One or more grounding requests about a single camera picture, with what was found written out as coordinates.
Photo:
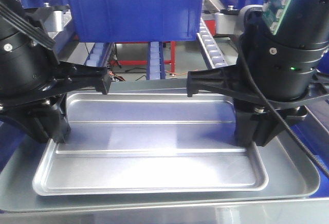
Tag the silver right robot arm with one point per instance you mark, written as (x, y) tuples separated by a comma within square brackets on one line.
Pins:
[(279, 111)]

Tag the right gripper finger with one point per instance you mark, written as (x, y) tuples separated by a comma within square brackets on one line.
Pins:
[(228, 81), (268, 128)]

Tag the right steel divider beam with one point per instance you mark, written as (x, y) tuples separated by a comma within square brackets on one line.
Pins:
[(218, 3)]

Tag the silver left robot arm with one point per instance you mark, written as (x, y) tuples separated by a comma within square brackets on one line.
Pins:
[(53, 23)]

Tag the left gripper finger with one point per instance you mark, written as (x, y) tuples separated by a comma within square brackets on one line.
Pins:
[(37, 123), (70, 77)]

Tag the silver ribbed metal tray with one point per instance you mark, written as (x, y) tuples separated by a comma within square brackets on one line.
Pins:
[(149, 143)]

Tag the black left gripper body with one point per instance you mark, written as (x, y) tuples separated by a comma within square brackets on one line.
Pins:
[(27, 58)]

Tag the right white roller rail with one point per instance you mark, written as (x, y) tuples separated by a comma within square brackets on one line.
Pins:
[(210, 51)]

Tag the large blue bin on rollers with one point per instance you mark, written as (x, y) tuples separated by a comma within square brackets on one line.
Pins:
[(136, 20)]

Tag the red metal floor frame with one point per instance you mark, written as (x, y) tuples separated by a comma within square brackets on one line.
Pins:
[(170, 61)]

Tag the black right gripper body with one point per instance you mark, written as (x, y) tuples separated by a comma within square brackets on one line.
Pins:
[(280, 67)]

